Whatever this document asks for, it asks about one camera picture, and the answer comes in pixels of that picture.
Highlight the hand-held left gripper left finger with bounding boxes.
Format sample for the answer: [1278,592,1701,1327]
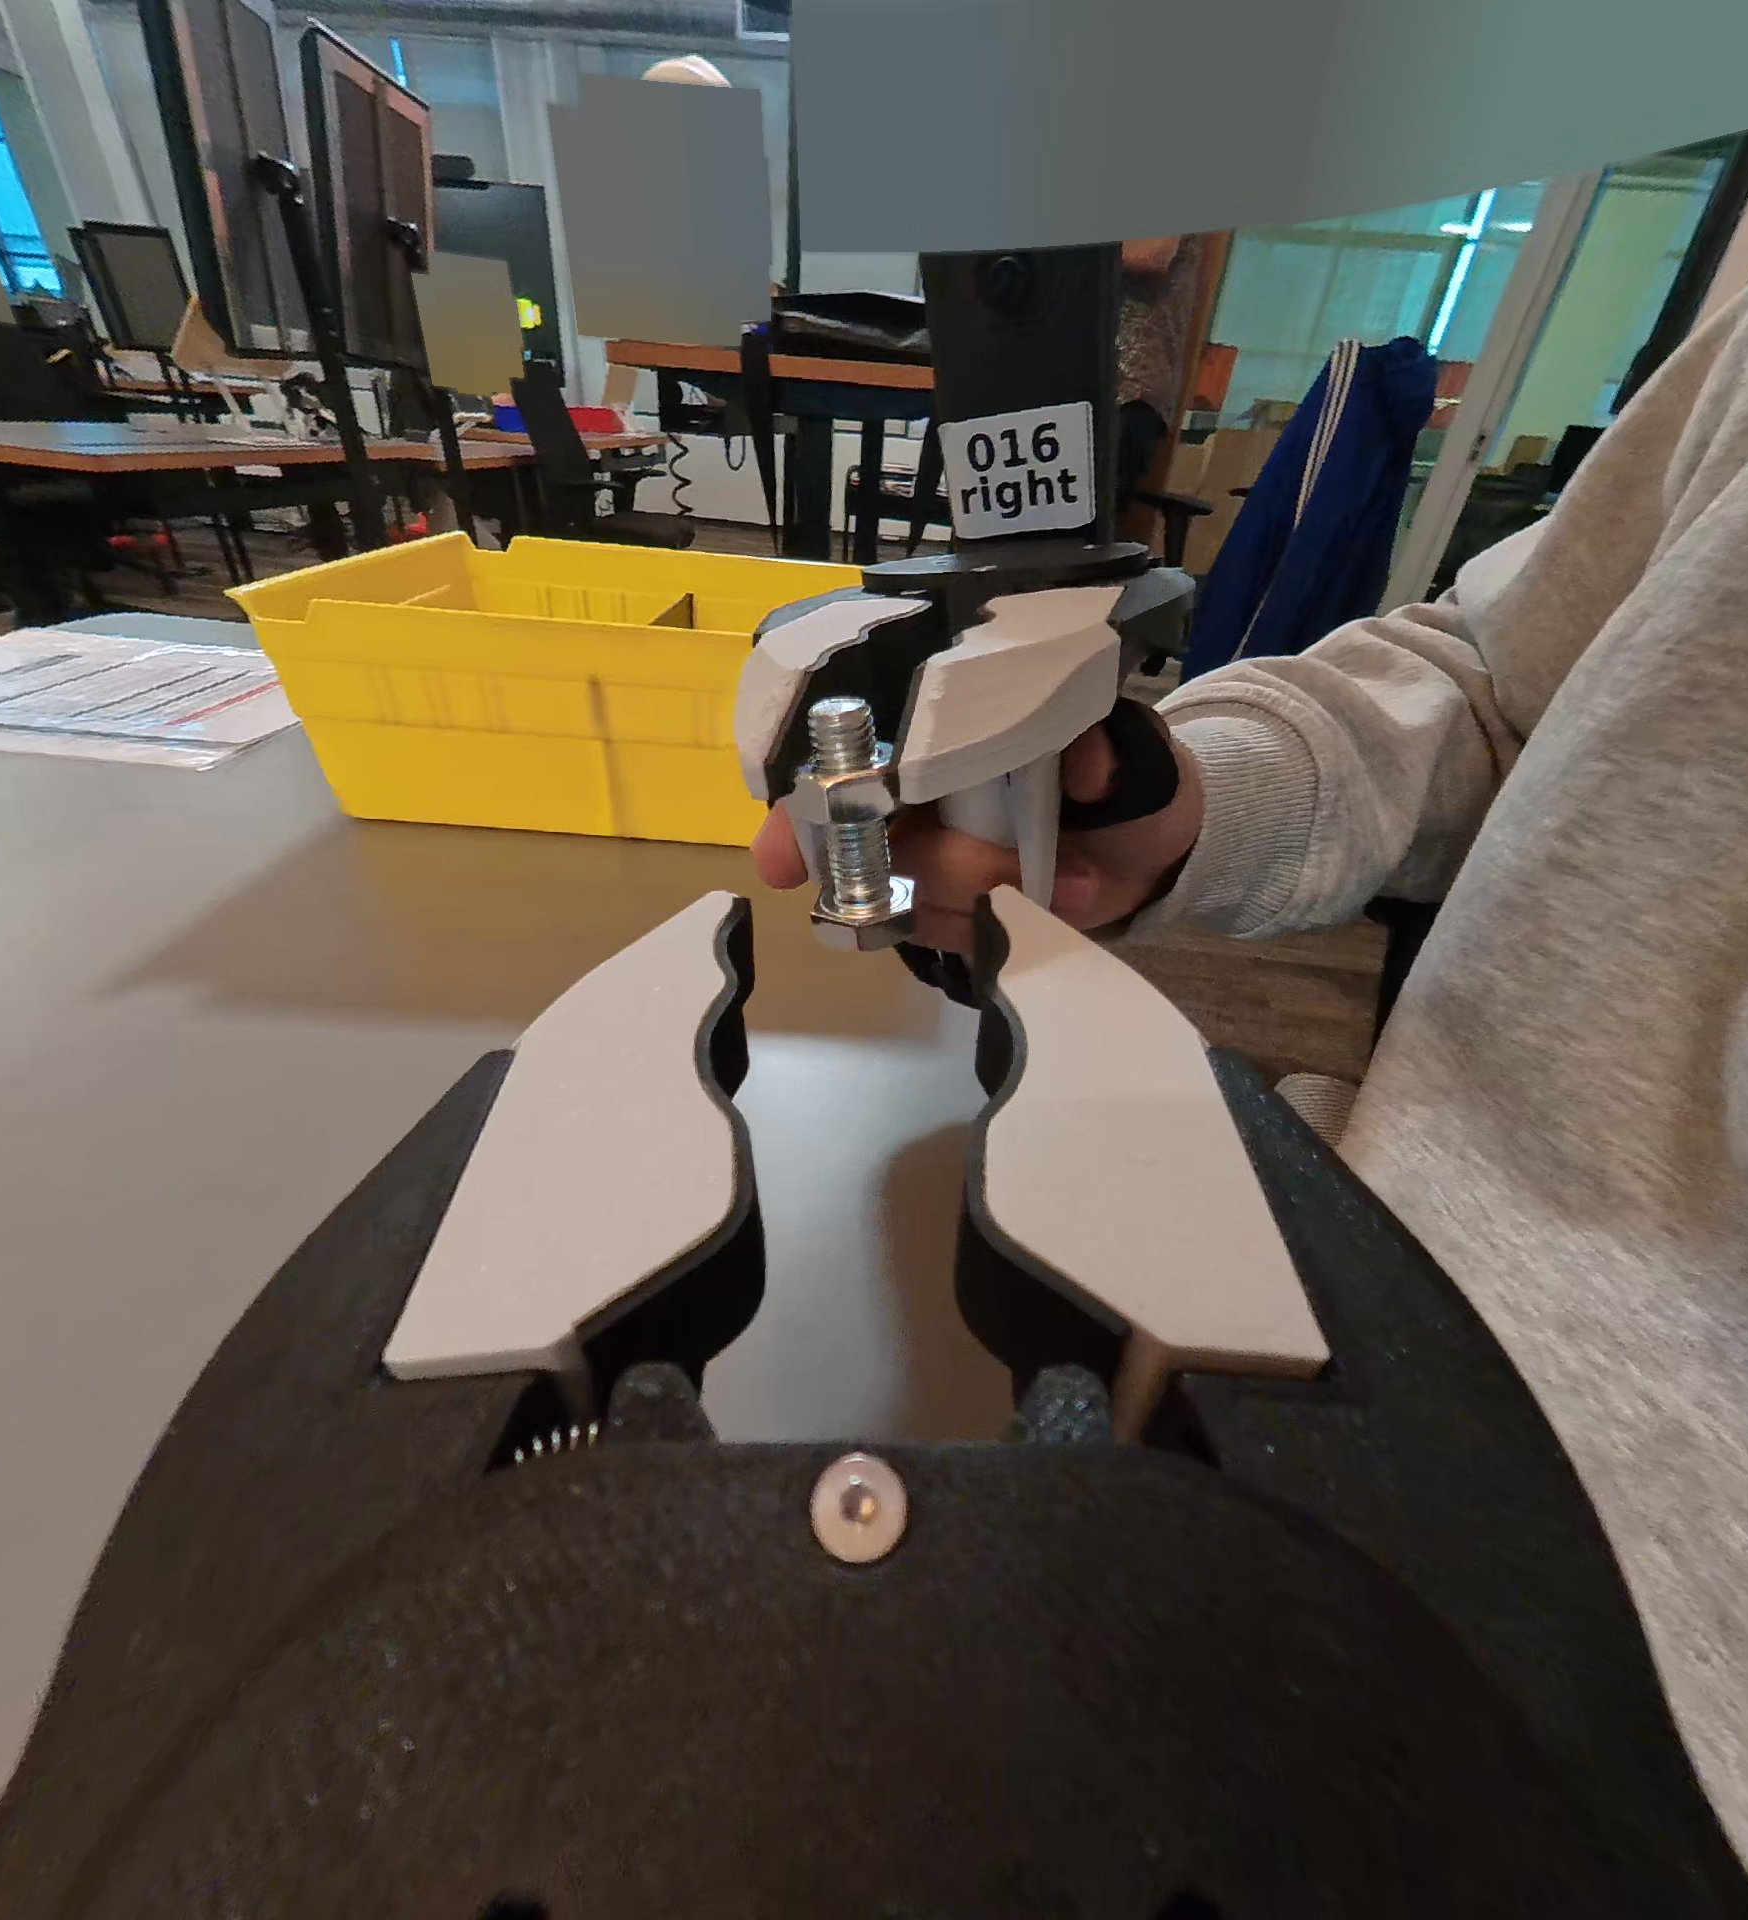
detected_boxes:
[381,892,768,1382]

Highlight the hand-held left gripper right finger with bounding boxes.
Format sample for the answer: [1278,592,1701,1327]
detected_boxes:
[967,883,1335,1382]

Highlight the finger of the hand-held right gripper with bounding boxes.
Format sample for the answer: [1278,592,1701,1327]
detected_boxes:
[734,591,940,815]
[893,585,1128,805]

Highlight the metal hex nut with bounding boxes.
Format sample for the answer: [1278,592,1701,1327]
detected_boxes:
[787,749,901,844]

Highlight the metal bolt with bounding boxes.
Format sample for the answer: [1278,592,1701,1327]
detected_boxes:
[805,694,923,957]

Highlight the person's right forearm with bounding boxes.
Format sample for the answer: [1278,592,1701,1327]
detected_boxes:
[1150,601,1611,943]

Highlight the grey desk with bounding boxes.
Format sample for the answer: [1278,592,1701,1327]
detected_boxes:
[0,608,1117,1920]

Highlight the black desk monitor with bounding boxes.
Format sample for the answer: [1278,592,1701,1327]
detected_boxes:
[431,178,562,369]

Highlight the person's right hand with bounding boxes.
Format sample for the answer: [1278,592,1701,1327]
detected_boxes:
[752,703,1210,980]

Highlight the black office chair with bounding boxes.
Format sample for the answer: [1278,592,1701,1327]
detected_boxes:
[512,362,701,553]
[1122,397,1215,677]

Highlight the wooden-top table black legs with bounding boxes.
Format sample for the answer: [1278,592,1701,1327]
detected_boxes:
[605,339,940,561]

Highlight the blue jacket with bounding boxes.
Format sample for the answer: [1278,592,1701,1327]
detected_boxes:
[1179,339,1436,694]

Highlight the yellow plastic bin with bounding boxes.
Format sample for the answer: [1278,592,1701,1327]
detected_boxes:
[224,532,879,849]

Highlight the person's grey hoodie torso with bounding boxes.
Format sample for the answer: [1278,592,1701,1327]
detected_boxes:
[1255,225,1748,1920]

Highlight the large monitor on stand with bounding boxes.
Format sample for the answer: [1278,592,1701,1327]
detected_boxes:
[140,0,312,362]
[299,21,435,377]

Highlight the laminated paper sheet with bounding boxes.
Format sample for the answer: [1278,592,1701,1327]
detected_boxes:
[0,628,304,771]

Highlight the long wooden-top table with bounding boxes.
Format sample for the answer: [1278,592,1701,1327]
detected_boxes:
[0,419,665,549]

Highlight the small black monitor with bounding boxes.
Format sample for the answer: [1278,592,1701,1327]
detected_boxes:
[69,222,194,356]

